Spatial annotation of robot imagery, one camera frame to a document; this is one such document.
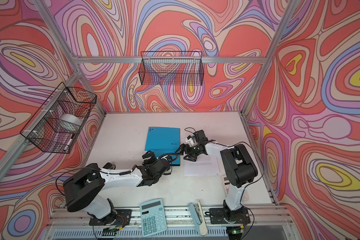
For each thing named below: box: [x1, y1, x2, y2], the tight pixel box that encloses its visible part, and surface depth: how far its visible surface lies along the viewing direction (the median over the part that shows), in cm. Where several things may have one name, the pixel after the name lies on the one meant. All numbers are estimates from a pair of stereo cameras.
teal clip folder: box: [144, 126, 181, 166], surface depth 107 cm
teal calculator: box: [139, 198, 167, 237], surface depth 73 cm
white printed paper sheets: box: [184, 155, 220, 176], surface depth 92 cm
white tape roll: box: [60, 113, 82, 126], surface depth 75 cm
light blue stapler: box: [188, 200, 208, 236], surface depth 72 cm
